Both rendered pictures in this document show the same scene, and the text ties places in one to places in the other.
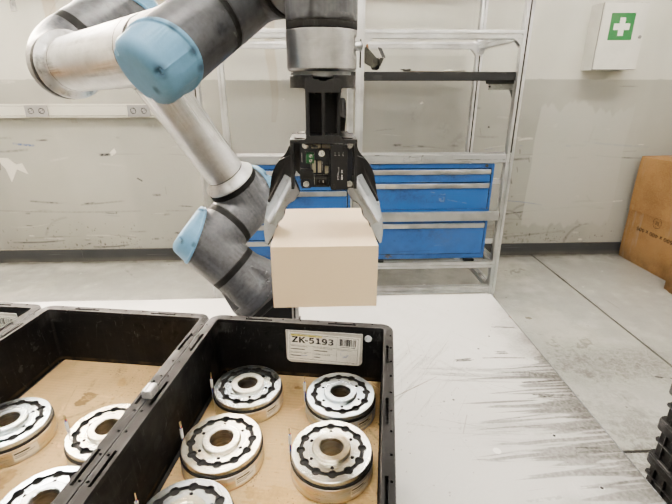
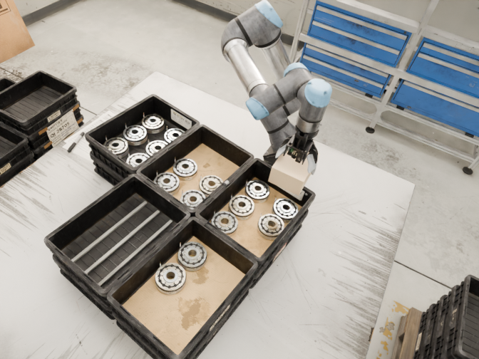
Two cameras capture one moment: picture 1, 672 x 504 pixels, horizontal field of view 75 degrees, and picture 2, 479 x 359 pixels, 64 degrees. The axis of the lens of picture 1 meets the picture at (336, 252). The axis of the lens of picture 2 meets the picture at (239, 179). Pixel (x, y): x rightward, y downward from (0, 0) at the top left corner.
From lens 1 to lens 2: 90 cm
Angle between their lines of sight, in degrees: 33
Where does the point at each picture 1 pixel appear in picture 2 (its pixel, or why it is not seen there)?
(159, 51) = (256, 113)
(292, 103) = not seen: outside the picture
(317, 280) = (282, 181)
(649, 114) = not seen: outside the picture
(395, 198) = (435, 70)
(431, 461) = (312, 242)
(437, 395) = (336, 221)
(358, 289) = (294, 189)
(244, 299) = (276, 144)
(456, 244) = (465, 121)
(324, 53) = (304, 127)
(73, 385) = (203, 157)
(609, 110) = not seen: outside the picture
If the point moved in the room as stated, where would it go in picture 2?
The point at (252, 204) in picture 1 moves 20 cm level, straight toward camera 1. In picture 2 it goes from (296, 102) to (284, 129)
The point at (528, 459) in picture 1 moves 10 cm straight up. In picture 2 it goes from (348, 261) to (356, 249)
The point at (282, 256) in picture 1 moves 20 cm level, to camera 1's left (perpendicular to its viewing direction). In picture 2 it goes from (274, 170) to (225, 146)
